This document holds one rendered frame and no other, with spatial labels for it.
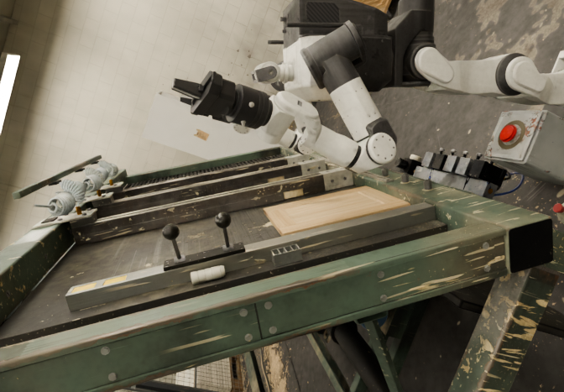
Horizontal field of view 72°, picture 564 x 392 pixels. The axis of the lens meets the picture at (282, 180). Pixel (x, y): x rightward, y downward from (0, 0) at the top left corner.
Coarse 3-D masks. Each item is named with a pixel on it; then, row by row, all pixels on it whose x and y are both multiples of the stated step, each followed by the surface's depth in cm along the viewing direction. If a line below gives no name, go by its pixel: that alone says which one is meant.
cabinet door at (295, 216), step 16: (336, 192) 145; (352, 192) 141; (368, 192) 138; (272, 208) 138; (288, 208) 136; (304, 208) 133; (320, 208) 129; (336, 208) 127; (352, 208) 124; (368, 208) 120; (384, 208) 117; (288, 224) 118; (304, 224) 115; (320, 224) 113
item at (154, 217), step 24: (72, 192) 137; (240, 192) 149; (264, 192) 151; (312, 192) 156; (72, 216) 138; (96, 216) 142; (120, 216) 144; (144, 216) 142; (168, 216) 144; (192, 216) 146; (96, 240) 139
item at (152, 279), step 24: (384, 216) 105; (408, 216) 105; (432, 216) 106; (288, 240) 99; (312, 240) 99; (336, 240) 101; (192, 264) 93; (216, 264) 94; (240, 264) 96; (72, 288) 91; (96, 288) 89; (120, 288) 90; (144, 288) 91
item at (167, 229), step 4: (168, 224) 87; (172, 224) 87; (164, 228) 86; (168, 228) 86; (172, 228) 86; (176, 228) 87; (164, 232) 86; (168, 232) 86; (172, 232) 86; (176, 232) 87; (164, 236) 86; (168, 236) 86; (172, 236) 86; (176, 236) 87; (172, 240) 89; (176, 244) 91; (176, 248) 91; (176, 252) 92; (176, 256) 93; (180, 256) 94; (184, 256) 94; (176, 260) 94; (180, 260) 94; (184, 260) 94
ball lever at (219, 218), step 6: (216, 216) 90; (222, 216) 89; (228, 216) 89; (216, 222) 89; (222, 222) 88; (228, 222) 89; (222, 228) 92; (228, 240) 95; (222, 246) 97; (228, 246) 96
